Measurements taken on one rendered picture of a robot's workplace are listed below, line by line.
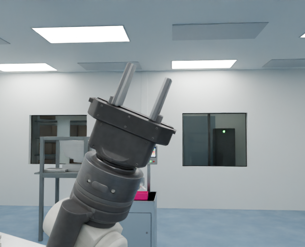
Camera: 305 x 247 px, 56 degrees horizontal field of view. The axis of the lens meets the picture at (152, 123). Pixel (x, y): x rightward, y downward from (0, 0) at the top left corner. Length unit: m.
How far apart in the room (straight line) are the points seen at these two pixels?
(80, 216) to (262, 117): 6.05
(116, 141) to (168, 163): 5.70
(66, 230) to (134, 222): 3.11
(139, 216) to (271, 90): 4.11
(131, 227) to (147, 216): 0.23
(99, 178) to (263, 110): 6.05
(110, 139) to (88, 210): 0.10
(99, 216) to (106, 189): 0.04
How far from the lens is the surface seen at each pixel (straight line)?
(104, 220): 0.40
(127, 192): 0.39
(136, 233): 3.52
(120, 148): 0.38
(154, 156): 3.72
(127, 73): 0.39
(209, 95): 6.16
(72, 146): 4.37
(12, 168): 7.02
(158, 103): 0.38
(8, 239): 2.15
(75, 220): 0.39
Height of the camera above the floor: 1.51
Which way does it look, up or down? 2 degrees up
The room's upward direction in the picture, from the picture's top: straight up
